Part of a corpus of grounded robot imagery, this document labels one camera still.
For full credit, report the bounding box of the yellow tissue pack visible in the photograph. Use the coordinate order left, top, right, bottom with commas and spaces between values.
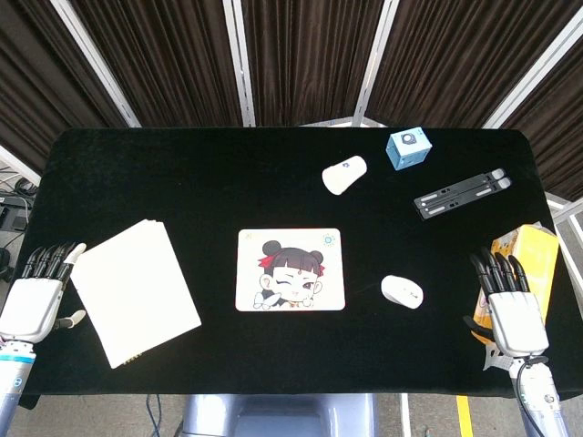
471, 222, 560, 372

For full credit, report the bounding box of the black folding laptop stand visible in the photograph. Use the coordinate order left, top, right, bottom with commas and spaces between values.
413, 168, 514, 222

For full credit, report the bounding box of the small white computer mouse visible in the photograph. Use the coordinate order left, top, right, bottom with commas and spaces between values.
380, 274, 424, 310

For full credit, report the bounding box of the cartoon girl mouse pad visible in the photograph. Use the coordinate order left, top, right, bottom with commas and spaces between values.
234, 228, 346, 313

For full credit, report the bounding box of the white paper cup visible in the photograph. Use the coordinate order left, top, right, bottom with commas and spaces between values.
321, 155, 368, 197

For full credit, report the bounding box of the blue floor cable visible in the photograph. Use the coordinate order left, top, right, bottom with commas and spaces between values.
144, 393, 164, 437

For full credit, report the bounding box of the white frame side rail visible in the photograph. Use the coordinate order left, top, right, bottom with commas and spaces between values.
0, 145, 43, 187
544, 190, 583, 274

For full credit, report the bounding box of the white frame post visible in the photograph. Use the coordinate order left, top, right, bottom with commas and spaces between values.
352, 0, 401, 128
481, 6, 583, 129
221, 0, 256, 127
48, 0, 141, 128

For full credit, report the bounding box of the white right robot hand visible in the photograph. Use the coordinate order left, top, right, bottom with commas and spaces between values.
463, 247, 550, 359

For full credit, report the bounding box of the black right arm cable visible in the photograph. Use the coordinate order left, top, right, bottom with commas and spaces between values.
516, 356, 550, 437

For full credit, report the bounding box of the black equipment with cables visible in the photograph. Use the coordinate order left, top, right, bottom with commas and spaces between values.
0, 168, 40, 283

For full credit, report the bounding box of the grey robot torso base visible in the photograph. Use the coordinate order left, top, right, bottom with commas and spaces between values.
180, 393, 379, 437

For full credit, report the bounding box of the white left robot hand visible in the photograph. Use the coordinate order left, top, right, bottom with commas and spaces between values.
0, 242, 87, 345

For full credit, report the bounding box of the dark brown curtain panel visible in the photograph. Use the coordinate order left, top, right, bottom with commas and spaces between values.
0, 0, 128, 174
240, 0, 388, 127
366, 0, 583, 129
67, 0, 242, 128
500, 36, 583, 201

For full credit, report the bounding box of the black velvet tablecloth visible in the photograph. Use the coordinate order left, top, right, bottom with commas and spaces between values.
20, 127, 583, 397

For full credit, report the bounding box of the blue cube box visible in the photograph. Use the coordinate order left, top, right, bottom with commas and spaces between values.
385, 128, 433, 172

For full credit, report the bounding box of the white frame base foot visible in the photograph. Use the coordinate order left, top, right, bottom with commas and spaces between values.
298, 117, 388, 129

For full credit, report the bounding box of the white paper stack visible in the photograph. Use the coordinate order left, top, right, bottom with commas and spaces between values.
69, 218, 203, 370

